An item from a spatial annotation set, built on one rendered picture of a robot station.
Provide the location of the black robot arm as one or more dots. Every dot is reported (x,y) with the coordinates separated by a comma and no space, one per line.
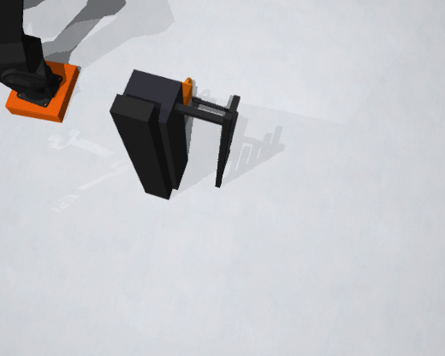
(22,64)

